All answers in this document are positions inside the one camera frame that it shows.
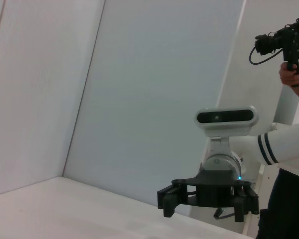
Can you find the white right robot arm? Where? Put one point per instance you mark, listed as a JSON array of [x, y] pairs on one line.
[[221, 159]]

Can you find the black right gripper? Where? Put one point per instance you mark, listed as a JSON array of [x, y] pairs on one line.
[[211, 189]]

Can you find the white vertical column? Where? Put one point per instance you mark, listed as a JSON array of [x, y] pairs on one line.
[[287, 104]]

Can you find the dark trousers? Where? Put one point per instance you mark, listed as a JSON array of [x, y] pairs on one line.
[[286, 209]]

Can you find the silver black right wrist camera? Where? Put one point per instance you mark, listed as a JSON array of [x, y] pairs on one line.
[[226, 119]]

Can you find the person's bare hand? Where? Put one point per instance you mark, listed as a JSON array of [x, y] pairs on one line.
[[290, 74]]

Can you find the black handheld video camera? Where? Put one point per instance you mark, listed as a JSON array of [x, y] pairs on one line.
[[289, 42]]

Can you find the white sweater with striped cuff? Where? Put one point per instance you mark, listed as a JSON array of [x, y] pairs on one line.
[[289, 147]]

